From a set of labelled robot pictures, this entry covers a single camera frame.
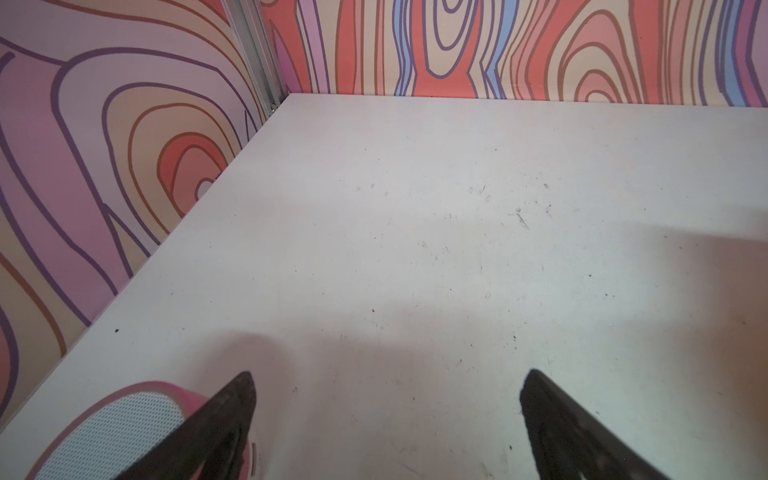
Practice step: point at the aluminium frame post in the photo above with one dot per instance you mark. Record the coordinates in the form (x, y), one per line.
(259, 53)

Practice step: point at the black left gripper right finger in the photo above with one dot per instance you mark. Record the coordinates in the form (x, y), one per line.
(567, 442)

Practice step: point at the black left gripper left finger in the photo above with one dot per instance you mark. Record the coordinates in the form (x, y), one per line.
(213, 443)

